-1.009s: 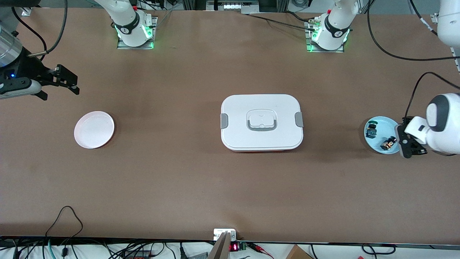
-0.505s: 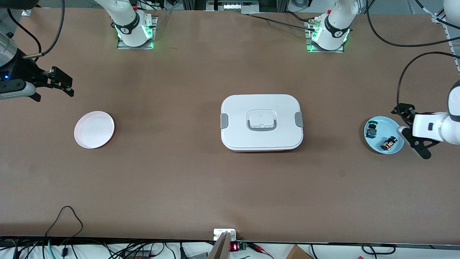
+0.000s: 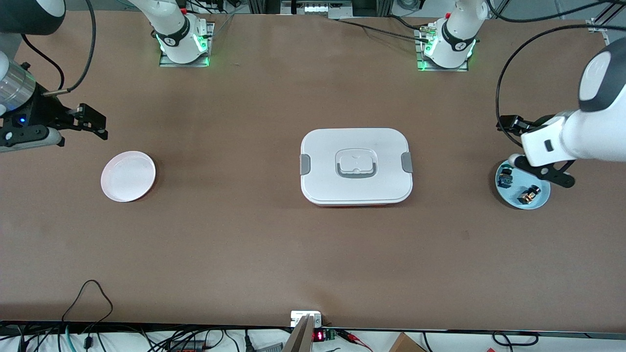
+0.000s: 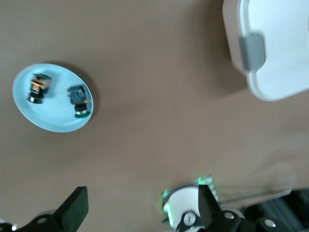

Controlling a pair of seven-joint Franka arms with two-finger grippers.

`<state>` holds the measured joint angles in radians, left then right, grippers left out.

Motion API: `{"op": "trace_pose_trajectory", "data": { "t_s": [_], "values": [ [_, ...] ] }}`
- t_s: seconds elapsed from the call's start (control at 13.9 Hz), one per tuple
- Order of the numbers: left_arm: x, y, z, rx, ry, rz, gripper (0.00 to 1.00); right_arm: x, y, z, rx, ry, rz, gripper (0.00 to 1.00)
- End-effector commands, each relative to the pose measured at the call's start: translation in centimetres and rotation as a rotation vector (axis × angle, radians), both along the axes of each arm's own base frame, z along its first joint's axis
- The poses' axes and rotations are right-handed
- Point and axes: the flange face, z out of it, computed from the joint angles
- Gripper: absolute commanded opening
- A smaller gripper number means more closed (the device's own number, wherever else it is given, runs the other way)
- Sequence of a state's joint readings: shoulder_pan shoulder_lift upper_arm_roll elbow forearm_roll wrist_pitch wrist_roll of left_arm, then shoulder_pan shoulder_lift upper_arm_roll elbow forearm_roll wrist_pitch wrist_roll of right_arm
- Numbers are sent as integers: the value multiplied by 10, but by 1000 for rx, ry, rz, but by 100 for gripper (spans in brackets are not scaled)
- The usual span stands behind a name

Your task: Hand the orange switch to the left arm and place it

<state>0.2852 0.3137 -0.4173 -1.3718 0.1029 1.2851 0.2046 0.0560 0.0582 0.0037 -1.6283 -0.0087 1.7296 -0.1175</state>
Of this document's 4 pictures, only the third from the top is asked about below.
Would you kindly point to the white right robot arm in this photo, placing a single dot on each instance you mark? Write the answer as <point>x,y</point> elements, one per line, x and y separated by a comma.
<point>171,24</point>

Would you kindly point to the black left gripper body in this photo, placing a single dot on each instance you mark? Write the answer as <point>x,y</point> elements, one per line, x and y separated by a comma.
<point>537,122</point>

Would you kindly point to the brown cardboard box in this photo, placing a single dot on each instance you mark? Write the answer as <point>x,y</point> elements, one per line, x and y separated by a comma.
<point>406,344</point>

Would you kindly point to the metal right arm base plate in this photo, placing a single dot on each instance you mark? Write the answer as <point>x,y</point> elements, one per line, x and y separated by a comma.
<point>205,44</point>

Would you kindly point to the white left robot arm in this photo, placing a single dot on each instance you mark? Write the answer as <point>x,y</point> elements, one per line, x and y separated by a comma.
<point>596,137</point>

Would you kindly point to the red digit display module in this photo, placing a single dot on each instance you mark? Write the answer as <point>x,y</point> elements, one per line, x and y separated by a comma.
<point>319,335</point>

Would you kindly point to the red probe lead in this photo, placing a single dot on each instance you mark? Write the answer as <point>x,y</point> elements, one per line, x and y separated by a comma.
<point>354,338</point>

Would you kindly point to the white lidded box grey latches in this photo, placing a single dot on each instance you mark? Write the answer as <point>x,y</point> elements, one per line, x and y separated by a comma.
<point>357,190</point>

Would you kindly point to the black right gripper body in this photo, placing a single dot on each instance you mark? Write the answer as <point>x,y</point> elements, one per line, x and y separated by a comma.
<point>43,111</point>

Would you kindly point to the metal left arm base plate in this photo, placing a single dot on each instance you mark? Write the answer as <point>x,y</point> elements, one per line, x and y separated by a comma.
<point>440,68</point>

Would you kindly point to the small blue electronic part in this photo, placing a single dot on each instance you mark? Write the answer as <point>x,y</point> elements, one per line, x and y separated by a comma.
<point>505,180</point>

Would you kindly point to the light blue round plate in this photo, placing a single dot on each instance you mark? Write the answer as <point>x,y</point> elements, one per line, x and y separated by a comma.
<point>518,198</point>

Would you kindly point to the pink round plate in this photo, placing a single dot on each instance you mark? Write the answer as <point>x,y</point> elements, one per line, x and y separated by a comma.
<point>128,176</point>

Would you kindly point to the orange push-button switch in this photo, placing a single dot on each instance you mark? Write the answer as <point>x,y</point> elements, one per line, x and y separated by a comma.
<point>529,195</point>

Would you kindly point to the white socket box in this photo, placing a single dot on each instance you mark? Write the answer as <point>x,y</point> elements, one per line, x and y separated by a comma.
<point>299,317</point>

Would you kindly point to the wooden slat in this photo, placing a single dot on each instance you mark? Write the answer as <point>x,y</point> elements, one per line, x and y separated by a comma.
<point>301,337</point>

